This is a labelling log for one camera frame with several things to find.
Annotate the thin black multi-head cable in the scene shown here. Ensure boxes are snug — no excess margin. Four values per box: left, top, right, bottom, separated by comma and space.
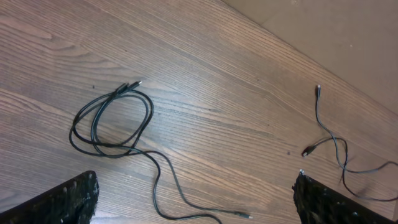
68, 80, 254, 224

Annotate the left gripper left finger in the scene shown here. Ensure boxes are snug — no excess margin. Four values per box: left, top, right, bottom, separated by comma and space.
1, 170, 100, 224

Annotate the thick black USB cable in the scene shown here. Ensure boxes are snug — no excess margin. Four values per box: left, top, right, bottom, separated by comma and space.
300, 84, 398, 202

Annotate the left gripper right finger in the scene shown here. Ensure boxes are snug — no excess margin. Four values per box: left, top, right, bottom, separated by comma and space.
292, 170, 397, 224

